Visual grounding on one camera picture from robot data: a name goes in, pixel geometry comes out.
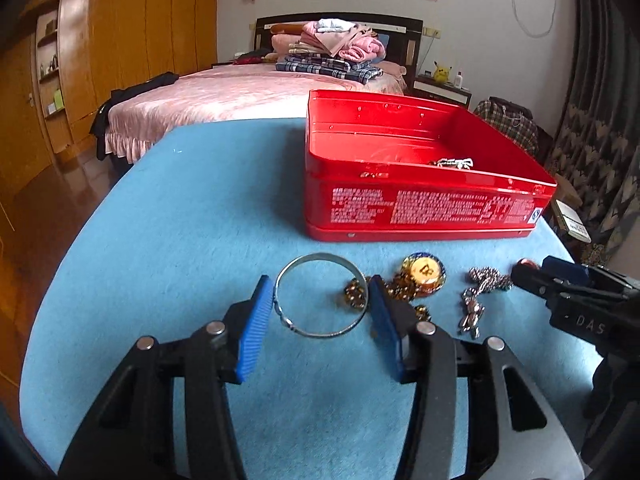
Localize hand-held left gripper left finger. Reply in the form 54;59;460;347
57;275;275;480

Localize grey patterned curtain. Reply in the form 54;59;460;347
542;0;640;266

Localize white book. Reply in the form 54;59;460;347
554;200;591;241

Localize wooden door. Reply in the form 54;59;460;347
0;35;51;186

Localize silver metal watch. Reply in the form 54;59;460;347
431;156;475;171

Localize bed with pink cover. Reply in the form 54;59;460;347
102;15;425;163

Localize plaid bag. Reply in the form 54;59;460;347
472;97;540;158

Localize white hanging cable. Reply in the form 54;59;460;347
510;0;558;38

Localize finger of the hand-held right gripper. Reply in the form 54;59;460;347
542;256;640;292
511;262;557;307

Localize pink folded clothes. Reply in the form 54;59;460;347
300;20;387;63

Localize dark nightstand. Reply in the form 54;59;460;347
412;74;473;108

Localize brown bead necklace gold pendant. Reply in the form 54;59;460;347
342;252;447;321

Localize wide silver bangle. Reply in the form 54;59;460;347
275;252;373;338

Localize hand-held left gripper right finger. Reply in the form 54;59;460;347
369;276;586;480

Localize blue table cloth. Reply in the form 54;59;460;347
20;117;606;480

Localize wooden wardrobe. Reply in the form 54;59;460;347
0;0;221;196

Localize black jacket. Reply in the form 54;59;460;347
90;72;180;161

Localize blue plaid folded cloth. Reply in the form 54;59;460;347
276;52;385;83

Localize pink folded blanket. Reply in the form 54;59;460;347
271;34;306;56

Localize dark red cloth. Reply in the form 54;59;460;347
232;49;273;66

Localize silver chain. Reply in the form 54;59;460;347
457;266;516;338

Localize red metal tin box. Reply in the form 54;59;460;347
304;89;558;242

